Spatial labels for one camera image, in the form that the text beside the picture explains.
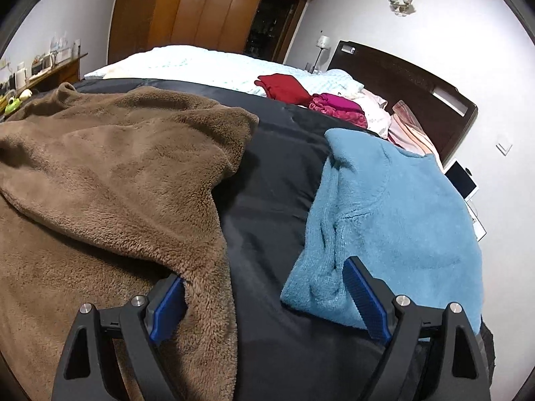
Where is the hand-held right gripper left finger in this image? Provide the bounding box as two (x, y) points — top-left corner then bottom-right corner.
(51, 275), (187, 401)

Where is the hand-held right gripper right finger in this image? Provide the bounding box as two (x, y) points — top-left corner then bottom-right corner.
(342, 256), (492, 401)

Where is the blue fleece garment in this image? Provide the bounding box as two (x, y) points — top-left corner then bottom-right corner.
(280, 128), (486, 332)

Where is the brown fleece garment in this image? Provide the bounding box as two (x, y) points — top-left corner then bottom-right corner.
(0, 83), (260, 401)

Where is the black satin bed cover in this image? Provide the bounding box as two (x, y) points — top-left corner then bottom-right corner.
(73, 79), (496, 401)

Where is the printed paper sheet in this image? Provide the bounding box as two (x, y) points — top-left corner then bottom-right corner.
(466, 198), (488, 241)

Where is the white framed tablet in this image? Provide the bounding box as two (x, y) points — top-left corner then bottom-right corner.
(444, 159), (479, 199)

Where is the pink striped pillow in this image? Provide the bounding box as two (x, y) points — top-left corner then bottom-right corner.
(387, 99), (444, 172)

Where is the magenta garment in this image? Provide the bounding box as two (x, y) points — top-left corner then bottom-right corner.
(308, 93), (368, 128)

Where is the dark wooden headboard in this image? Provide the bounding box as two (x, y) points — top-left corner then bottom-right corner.
(327, 40), (478, 165)

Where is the red garment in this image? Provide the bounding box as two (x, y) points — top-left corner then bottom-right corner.
(255, 73), (314, 107)

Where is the white quilt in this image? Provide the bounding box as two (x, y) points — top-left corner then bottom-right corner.
(84, 44), (364, 93)

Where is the wooden sideboard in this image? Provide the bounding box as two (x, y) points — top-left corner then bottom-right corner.
(0, 52), (88, 101)

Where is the white table lamp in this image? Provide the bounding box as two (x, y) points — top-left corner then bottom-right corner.
(311, 34), (332, 74)

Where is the clear plastic container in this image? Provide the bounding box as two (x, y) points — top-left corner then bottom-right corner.
(49, 35), (80, 65)

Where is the dark glass cabinet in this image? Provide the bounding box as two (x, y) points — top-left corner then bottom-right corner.
(243, 0), (308, 65)

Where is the brown wooden wardrobe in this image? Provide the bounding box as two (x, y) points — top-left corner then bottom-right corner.
(108, 0), (337, 65)

